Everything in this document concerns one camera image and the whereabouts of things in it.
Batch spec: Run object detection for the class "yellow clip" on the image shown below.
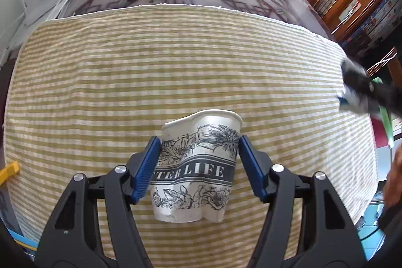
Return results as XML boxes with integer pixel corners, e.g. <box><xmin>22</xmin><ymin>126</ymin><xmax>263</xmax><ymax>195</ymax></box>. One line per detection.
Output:
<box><xmin>0</xmin><ymin>161</ymin><xmax>21</xmax><ymax>185</ymax></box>

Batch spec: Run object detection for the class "person's right hand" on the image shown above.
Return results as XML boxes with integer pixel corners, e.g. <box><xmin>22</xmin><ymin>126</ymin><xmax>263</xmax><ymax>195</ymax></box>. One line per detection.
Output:
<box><xmin>381</xmin><ymin>149</ymin><xmax>402</xmax><ymax>212</ymax></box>

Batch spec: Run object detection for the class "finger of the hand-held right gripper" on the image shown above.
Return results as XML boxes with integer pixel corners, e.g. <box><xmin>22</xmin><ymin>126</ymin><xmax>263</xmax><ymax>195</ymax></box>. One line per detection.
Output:
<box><xmin>341</xmin><ymin>59</ymin><xmax>402</xmax><ymax>118</ymax></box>

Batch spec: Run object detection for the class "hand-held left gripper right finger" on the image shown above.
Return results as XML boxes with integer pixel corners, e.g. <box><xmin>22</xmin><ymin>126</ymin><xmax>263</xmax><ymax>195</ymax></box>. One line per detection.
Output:
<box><xmin>238</xmin><ymin>134</ymin><xmax>368</xmax><ymax>268</ymax></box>

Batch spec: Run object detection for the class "red bin with green rim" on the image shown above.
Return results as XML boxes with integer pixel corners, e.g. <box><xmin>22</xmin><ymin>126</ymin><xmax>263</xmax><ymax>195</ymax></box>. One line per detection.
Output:
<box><xmin>369</xmin><ymin>76</ymin><xmax>396</xmax><ymax>149</ymax></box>

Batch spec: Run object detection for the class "carved wooden chair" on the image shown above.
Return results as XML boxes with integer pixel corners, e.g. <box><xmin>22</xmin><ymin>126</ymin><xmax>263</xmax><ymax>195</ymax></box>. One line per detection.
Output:
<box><xmin>366</xmin><ymin>46</ymin><xmax>402</xmax><ymax>80</ymax></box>

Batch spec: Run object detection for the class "yellow striped mat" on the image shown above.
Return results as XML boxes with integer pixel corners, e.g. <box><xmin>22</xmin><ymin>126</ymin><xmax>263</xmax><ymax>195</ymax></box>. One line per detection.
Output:
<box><xmin>3</xmin><ymin>4</ymin><xmax>379</xmax><ymax>268</ymax></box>

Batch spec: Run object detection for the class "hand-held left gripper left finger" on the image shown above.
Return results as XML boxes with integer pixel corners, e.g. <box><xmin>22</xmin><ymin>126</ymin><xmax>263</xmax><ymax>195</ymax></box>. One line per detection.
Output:
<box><xmin>34</xmin><ymin>135</ymin><xmax>162</xmax><ymax>268</ymax></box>

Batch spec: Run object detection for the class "floral paper cup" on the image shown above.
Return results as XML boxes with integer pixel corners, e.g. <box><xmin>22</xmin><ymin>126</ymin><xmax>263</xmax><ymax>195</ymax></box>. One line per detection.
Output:
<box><xmin>152</xmin><ymin>109</ymin><xmax>244</xmax><ymax>224</ymax></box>

